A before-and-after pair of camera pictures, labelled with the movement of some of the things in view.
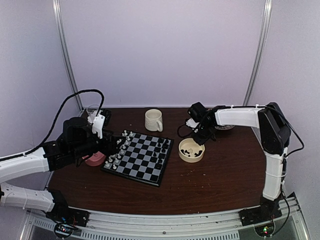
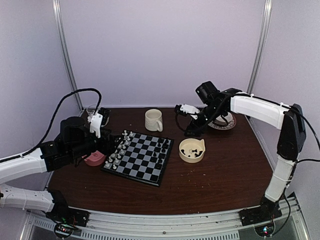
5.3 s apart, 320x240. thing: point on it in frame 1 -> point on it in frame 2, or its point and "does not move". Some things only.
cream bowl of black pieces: x=190 y=151 does not move
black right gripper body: x=206 y=134 -> x=196 y=126
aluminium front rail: x=226 y=225 does not move
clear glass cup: x=92 y=110 does not move
